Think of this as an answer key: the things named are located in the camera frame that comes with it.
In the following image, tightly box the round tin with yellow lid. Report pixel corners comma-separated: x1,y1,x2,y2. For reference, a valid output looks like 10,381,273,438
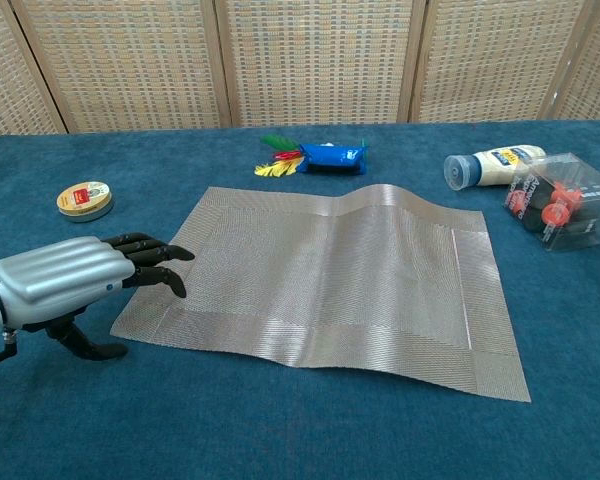
56,180,115,224

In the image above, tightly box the left silver-black robot hand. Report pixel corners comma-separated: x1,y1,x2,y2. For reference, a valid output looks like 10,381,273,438
0,232,196,361

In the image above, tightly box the mayonnaise squeeze bottle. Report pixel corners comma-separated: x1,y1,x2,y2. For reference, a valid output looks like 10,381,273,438
443,144,548,192

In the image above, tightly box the colourful feather shuttlecock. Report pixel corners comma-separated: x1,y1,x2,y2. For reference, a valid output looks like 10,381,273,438
253,134,309,179

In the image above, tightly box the grey-beige woven placemat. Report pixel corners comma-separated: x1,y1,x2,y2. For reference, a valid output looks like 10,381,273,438
109,183,532,404

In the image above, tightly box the clear box with black-red items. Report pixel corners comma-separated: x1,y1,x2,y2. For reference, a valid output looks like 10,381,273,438
502,152,600,253

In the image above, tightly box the blue table cover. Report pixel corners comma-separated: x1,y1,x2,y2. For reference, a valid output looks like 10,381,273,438
0,118,600,480

